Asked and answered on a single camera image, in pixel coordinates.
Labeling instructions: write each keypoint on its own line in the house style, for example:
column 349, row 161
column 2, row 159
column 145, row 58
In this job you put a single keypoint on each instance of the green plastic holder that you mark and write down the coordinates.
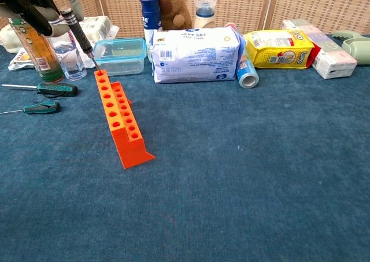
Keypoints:
column 358, row 48

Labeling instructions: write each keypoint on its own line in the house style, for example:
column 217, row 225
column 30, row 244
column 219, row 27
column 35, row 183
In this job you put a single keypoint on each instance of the white bottle clear cap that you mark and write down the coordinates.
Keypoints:
column 205, row 19

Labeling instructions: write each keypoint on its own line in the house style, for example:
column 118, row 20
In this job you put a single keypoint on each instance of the blue white spray can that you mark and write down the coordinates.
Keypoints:
column 150, row 13

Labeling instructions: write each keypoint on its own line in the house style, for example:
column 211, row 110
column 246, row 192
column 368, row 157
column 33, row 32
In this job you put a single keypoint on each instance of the yellow snack bag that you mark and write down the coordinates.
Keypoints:
column 277, row 51

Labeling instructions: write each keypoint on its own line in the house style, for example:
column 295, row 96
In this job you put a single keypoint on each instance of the brown plush toy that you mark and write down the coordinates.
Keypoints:
column 173, row 4

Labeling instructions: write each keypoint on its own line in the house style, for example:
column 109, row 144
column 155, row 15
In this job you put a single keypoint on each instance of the wicker folding screen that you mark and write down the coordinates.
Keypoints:
column 318, row 1

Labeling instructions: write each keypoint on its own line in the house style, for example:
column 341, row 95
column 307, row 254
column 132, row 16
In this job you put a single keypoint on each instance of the clear container blue lid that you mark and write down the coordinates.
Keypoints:
column 118, row 56

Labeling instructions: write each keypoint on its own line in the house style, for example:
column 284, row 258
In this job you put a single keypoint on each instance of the white egg carton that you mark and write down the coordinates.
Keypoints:
column 99, row 27

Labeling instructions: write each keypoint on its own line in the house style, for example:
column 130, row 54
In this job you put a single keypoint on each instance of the white blue wipes pack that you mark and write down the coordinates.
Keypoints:
column 196, row 53

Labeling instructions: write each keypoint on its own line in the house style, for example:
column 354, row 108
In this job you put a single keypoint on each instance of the orange plastic tube rack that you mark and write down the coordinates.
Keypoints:
column 130, row 152

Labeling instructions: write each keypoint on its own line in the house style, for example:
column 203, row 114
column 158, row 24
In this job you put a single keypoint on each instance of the blue sticker roll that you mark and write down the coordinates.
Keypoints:
column 247, row 74

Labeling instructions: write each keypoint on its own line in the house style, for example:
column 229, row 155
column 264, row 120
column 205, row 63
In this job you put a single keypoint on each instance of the blue table cloth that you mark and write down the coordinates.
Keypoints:
column 231, row 186

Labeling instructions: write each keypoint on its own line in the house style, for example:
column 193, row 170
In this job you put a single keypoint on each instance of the white red snack packet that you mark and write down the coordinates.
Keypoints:
column 20, row 58

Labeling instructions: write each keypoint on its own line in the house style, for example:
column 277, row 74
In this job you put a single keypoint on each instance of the green tea bottle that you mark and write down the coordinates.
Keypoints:
column 43, row 59

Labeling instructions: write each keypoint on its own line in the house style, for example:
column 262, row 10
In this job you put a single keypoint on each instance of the clear water bottle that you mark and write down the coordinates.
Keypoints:
column 70, row 65

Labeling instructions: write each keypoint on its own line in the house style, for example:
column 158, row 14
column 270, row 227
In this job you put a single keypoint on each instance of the white plastic bag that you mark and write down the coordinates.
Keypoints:
column 86, row 56

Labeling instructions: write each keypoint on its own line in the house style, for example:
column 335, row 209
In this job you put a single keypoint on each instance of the pastel tissue pack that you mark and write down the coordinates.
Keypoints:
column 332, row 56

